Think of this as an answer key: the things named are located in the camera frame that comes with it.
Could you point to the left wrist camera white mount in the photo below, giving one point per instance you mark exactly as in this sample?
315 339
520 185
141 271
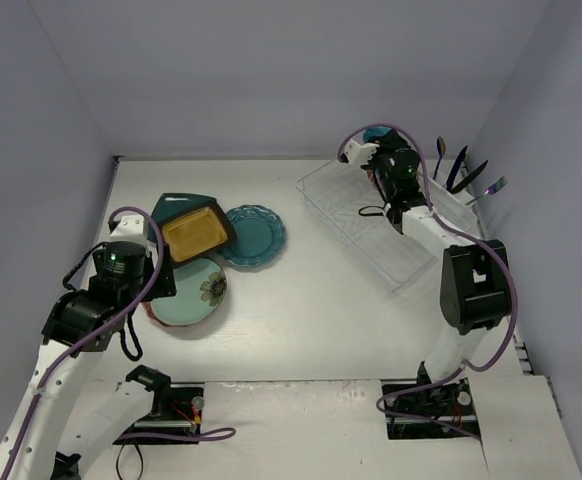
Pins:
129 228

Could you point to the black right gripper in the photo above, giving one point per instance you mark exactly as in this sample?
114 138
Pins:
388 141

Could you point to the white cutlery holder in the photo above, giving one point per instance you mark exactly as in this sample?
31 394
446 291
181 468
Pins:
452 209

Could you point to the red plate under flower plate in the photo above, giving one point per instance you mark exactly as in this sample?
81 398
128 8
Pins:
151 315

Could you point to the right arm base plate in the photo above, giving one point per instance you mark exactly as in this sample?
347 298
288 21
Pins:
442 413

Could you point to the iridescent fork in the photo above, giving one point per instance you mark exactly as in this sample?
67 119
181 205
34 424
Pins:
490 191

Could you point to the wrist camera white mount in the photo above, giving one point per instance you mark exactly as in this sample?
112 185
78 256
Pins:
129 228
355 154

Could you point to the clear wire dish rack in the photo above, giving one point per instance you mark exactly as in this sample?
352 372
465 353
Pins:
345 201

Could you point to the black knife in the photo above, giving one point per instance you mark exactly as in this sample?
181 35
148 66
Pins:
470 178

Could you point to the dark blue spoon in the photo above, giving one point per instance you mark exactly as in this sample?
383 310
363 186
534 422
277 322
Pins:
441 152

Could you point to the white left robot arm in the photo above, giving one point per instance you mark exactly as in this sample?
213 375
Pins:
77 332

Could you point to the dark teal square plate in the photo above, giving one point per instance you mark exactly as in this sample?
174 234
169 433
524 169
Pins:
171 206

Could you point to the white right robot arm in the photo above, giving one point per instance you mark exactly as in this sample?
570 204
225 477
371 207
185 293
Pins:
477 289

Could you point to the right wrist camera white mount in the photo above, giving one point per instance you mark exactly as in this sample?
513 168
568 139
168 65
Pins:
355 154

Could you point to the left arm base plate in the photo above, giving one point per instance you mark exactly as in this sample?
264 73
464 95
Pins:
180 414

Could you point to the blue polka dot plate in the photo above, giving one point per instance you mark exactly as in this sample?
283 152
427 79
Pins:
376 135

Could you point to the blue knife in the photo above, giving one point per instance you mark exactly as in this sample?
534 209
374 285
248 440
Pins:
460 159

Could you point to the yellow square plate black rim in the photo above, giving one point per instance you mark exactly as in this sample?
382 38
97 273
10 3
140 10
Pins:
196 233

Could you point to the teal embossed plate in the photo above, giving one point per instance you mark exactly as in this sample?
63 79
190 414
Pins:
260 236

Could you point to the light green flower plate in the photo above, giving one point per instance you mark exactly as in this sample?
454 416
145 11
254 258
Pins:
201 288

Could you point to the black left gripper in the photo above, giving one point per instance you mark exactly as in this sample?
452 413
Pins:
164 278

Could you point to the pink polka dot plate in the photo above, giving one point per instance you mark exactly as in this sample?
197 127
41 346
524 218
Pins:
371 177

